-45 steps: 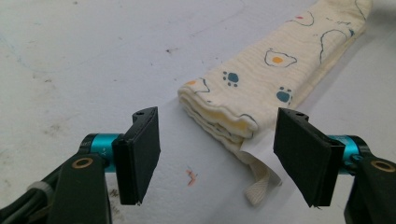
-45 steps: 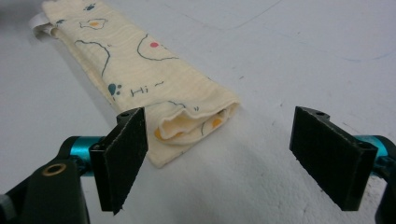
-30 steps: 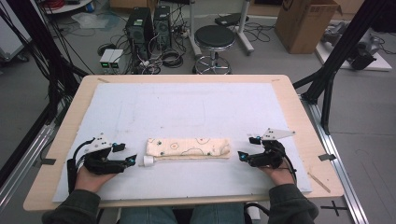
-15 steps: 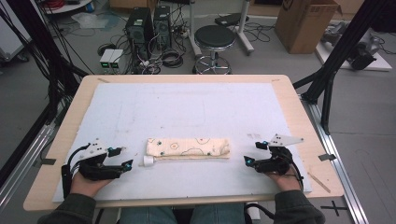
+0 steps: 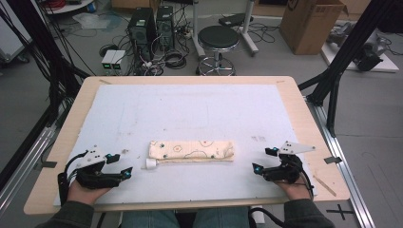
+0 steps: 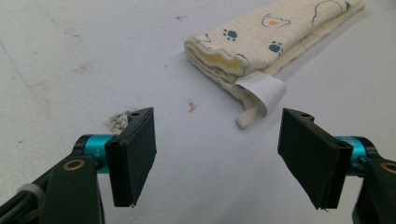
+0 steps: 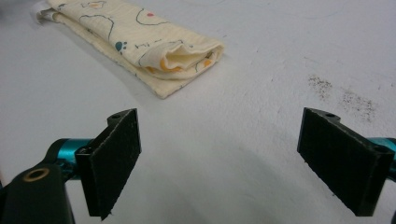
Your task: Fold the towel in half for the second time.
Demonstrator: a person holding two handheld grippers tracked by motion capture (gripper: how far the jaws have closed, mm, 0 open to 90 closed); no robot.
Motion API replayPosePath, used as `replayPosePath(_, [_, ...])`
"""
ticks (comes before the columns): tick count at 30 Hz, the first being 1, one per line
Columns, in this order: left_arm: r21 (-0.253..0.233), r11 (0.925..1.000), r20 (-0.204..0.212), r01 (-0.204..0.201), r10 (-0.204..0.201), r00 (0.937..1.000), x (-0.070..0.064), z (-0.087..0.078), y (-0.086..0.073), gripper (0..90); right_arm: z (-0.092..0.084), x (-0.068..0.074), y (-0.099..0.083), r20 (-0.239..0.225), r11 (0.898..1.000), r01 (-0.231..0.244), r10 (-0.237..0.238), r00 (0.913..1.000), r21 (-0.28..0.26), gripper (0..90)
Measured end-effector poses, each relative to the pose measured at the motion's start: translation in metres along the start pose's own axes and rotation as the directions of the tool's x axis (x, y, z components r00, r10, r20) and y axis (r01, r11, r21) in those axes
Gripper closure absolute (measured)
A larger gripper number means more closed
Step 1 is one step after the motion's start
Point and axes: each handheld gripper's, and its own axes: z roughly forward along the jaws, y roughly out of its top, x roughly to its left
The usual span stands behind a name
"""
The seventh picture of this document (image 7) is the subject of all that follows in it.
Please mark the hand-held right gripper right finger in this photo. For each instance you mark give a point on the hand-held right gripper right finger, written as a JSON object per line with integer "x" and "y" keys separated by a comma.
{"x": 345, "y": 161}

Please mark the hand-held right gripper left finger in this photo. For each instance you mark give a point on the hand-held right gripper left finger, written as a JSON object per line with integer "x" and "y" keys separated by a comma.
{"x": 109, "y": 165}

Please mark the cream printed towel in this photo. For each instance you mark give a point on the cream printed towel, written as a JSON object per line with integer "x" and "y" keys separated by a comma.
{"x": 140, "y": 40}

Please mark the white foam board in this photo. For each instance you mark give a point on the white foam board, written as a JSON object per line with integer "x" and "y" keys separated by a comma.
{"x": 218, "y": 140}

